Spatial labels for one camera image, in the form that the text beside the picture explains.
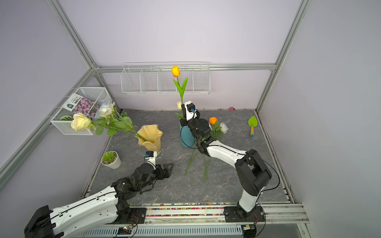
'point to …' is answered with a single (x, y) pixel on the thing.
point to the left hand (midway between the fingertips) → (168, 166)
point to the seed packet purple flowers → (78, 104)
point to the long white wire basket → (157, 78)
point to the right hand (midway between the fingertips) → (182, 104)
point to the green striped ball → (66, 117)
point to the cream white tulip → (179, 106)
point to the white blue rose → (109, 118)
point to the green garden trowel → (252, 122)
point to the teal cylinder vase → (186, 137)
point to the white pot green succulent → (111, 159)
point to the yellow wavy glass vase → (152, 134)
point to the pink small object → (231, 108)
